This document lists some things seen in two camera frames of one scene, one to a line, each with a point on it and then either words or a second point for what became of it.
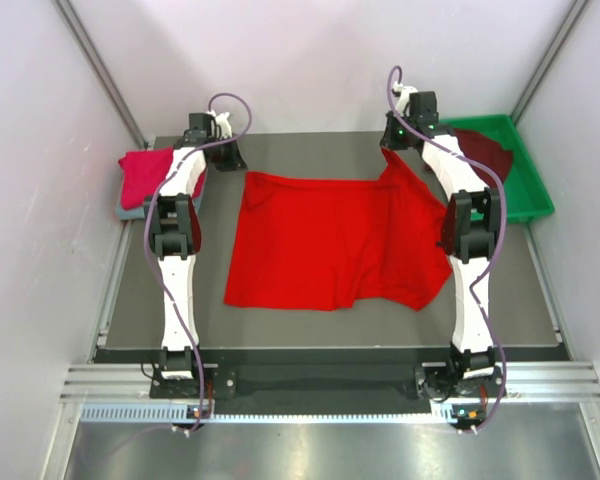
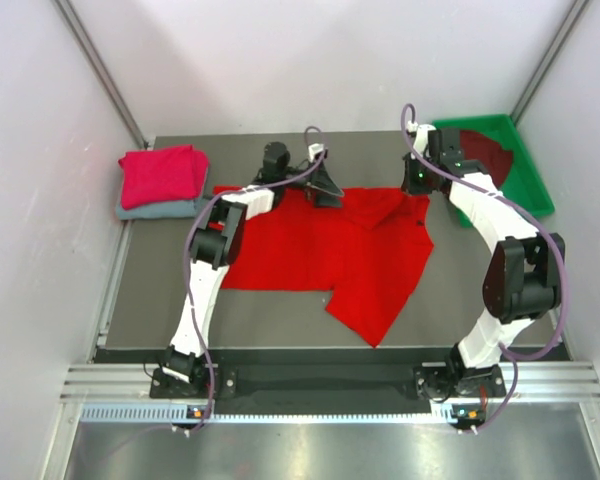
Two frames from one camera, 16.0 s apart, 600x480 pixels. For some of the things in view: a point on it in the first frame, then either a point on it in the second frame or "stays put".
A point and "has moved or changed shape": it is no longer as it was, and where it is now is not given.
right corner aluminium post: [560, 37] stays put
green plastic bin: [526, 195] stays put
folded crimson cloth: [143, 173] stays put
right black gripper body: [396, 135] -> [419, 176]
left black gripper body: [224, 157] -> [310, 187]
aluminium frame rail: [525, 381] stays put
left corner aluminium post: [105, 72] stays put
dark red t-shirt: [483, 147] stays put
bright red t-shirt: [316, 243] has moved or changed shape
